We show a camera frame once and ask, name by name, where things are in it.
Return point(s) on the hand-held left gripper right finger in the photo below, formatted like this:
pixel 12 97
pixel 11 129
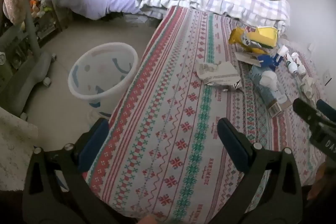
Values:
pixel 233 145

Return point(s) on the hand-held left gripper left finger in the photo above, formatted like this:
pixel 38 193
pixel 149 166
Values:
pixel 95 140

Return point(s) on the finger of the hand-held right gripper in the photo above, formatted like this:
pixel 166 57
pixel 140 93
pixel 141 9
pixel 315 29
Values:
pixel 302 109
pixel 326 109

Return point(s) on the white labelled plastic bottle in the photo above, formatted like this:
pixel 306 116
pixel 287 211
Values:
pixel 270 81

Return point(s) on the white patterned wastebasket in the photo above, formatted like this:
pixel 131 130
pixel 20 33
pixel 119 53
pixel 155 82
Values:
pixel 105 74

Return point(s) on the person's right hand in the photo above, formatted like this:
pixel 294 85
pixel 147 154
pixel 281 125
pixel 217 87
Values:
pixel 321 183

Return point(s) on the crumpled white paper carton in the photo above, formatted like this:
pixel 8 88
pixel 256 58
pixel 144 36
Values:
pixel 307 88

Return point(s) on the small white bottle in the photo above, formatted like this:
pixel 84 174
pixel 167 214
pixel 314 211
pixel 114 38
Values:
pixel 292 64
pixel 300 67
pixel 282 52

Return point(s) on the light blue long box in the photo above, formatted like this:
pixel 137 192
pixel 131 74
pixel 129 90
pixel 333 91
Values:
pixel 262 96

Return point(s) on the blue white carton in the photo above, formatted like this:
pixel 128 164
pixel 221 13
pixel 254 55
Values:
pixel 266 60

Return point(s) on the printed patterned blanket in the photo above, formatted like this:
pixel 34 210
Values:
pixel 170 121

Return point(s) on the crumpled white silver carton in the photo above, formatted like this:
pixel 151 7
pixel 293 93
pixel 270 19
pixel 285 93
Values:
pixel 218 72

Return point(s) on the flat cardboard piece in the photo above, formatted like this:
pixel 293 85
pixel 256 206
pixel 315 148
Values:
pixel 246 58

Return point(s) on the yellow bag with green print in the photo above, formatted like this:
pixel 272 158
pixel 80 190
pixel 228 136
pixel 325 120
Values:
pixel 266 35

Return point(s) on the white textured cloth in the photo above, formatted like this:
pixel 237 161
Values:
pixel 13 150

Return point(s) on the orange yellow snack bag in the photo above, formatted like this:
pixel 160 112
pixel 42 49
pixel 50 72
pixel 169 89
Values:
pixel 237 37

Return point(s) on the grey swivel chair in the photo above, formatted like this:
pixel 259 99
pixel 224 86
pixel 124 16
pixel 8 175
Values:
pixel 29 64

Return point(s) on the dark bedside shelf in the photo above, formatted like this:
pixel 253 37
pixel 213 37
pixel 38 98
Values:
pixel 48 26

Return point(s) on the pile of small plush toys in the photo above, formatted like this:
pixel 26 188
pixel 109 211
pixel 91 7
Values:
pixel 38 3

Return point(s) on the white wall socket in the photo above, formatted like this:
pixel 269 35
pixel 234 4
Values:
pixel 311 47

